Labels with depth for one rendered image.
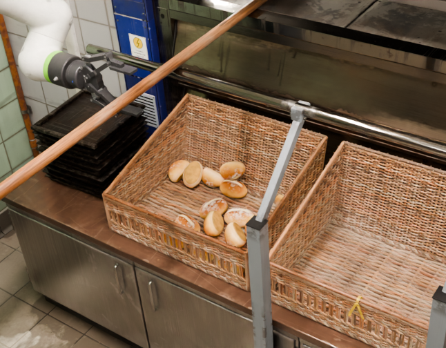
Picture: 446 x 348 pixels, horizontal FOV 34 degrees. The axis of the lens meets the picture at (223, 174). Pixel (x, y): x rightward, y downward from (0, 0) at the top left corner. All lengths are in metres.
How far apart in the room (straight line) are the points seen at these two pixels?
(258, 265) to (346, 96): 0.62
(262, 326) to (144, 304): 0.56
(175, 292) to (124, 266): 0.20
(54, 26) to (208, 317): 0.97
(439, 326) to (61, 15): 1.26
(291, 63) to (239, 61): 0.19
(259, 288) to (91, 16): 1.27
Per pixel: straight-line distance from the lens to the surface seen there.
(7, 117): 3.32
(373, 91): 2.19
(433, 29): 2.21
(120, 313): 2.64
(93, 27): 2.78
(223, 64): 2.43
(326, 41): 2.18
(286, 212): 2.21
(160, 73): 1.97
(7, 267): 3.31
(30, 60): 2.10
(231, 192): 2.46
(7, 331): 3.05
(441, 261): 2.29
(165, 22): 2.52
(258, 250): 1.86
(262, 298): 1.98
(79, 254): 2.58
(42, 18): 2.09
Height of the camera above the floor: 2.14
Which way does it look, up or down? 37 degrees down
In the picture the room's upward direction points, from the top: 5 degrees counter-clockwise
